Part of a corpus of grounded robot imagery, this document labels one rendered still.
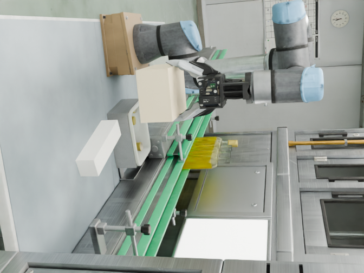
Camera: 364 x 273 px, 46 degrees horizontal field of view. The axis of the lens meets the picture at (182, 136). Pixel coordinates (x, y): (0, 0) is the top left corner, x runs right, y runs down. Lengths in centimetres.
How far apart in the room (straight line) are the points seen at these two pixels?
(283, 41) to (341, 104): 703
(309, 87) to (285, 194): 96
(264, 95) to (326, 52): 683
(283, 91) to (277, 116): 711
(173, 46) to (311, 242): 87
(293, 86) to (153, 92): 31
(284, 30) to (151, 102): 35
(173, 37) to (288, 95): 73
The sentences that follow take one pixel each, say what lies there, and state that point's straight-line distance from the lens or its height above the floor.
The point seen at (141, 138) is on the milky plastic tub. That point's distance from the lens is 176.
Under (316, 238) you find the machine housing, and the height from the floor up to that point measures 148.
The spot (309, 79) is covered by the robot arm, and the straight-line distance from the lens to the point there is 96.
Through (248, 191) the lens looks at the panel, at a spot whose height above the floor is 122.
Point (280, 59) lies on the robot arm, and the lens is 107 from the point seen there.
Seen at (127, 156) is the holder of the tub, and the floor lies 80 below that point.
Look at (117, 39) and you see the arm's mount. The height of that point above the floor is 81.
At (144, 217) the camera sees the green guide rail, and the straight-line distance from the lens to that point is 148.
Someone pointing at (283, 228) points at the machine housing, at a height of 136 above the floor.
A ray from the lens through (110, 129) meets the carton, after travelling 147.
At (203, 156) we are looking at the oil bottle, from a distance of 187.
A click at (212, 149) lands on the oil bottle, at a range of 192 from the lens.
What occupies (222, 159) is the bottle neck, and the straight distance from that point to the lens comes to 187.
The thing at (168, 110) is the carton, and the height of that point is 112.
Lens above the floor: 137
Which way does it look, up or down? 13 degrees down
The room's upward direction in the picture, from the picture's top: 88 degrees clockwise
